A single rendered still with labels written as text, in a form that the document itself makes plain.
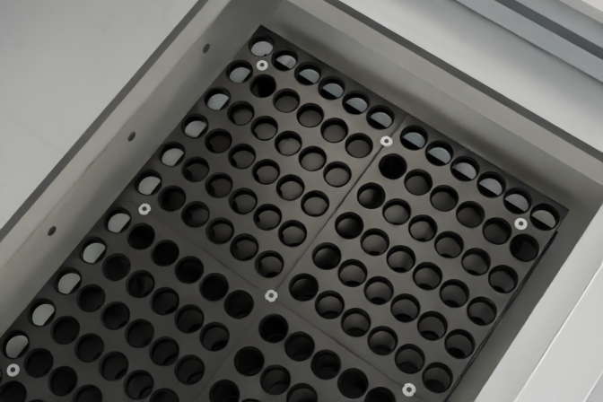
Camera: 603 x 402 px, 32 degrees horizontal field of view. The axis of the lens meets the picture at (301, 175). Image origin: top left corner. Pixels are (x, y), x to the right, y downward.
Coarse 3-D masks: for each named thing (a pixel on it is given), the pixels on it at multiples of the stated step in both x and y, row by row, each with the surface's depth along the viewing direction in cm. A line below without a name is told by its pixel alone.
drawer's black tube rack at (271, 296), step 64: (256, 64) 52; (256, 128) 54; (320, 128) 51; (128, 192) 50; (192, 192) 50; (256, 192) 49; (320, 192) 49; (384, 192) 49; (448, 192) 50; (128, 256) 48; (192, 256) 48; (256, 256) 48; (320, 256) 51; (384, 256) 48; (448, 256) 51; (512, 256) 48; (64, 320) 48; (128, 320) 47; (192, 320) 50; (256, 320) 47; (320, 320) 47; (384, 320) 47; (448, 320) 47; (0, 384) 46; (64, 384) 50; (128, 384) 47; (192, 384) 46; (256, 384) 46; (320, 384) 46; (384, 384) 46; (448, 384) 48
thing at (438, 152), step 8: (288, 64) 58; (304, 72) 58; (312, 72) 58; (312, 80) 58; (328, 88) 57; (336, 88) 57; (336, 96) 57; (352, 104) 57; (360, 104) 57; (376, 120) 56; (384, 120) 56; (408, 136) 56; (416, 136) 56; (416, 144) 56; (432, 152) 55; (440, 152) 55; (448, 160) 55; (456, 168) 56
